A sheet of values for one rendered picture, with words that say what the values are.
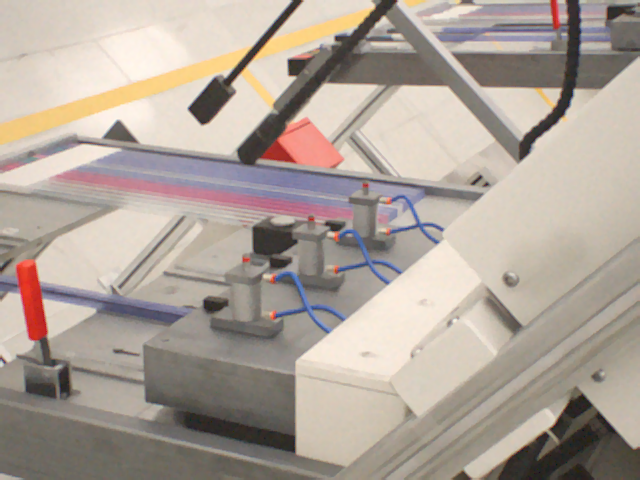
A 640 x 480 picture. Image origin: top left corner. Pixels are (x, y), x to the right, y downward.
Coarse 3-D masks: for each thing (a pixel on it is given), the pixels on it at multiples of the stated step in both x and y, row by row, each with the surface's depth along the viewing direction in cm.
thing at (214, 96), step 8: (216, 80) 109; (208, 88) 109; (216, 88) 109; (224, 88) 109; (232, 88) 109; (200, 96) 110; (208, 96) 110; (216, 96) 109; (224, 96) 109; (232, 96) 110; (192, 104) 111; (200, 104) 110; (208, 104) 110; (216, 104) 110; (224, 104) 110; (192, 112) 111; (200, 112) 111; (208, 112) 110; (216, 112) 110; (200, 120) 111; (208, 120) 111
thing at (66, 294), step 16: (0, 288) 117; (16, 288) 116; (48, 288) 114; (64, 288) 114; (80, 304) 113; (96, 304) 112; (112, 304) 111; (128, 304) 111; (144, 304) 110; (160, 304) 110; (160, 320) 109; (176, 320) 109
